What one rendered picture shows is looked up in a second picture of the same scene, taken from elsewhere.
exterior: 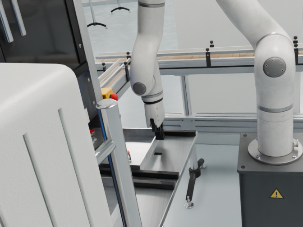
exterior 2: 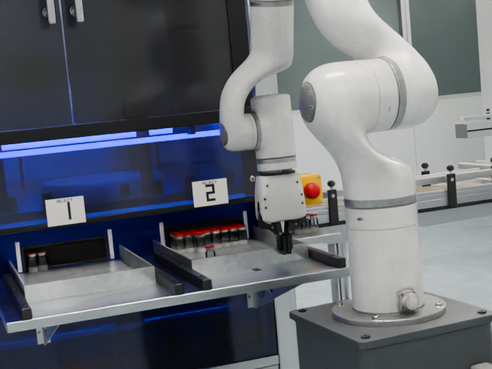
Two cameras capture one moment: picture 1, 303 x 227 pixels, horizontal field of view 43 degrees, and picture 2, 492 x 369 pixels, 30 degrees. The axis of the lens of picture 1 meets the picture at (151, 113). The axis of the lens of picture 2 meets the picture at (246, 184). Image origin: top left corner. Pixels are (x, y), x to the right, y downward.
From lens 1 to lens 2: 1.49 m
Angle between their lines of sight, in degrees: 51
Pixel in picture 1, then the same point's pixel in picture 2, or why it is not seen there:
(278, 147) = (359, 289)
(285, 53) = (322, 77)
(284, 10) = not seen: outside the picture
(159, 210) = (121, 302)
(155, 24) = (261, 34)
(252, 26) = (339, 39)
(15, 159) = not seen: outside the picture
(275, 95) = (343, 169)
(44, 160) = not seen: outside the picture
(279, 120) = (354, 227)
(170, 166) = (232, 280)
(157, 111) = (267, 190)
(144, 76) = (225, 114)
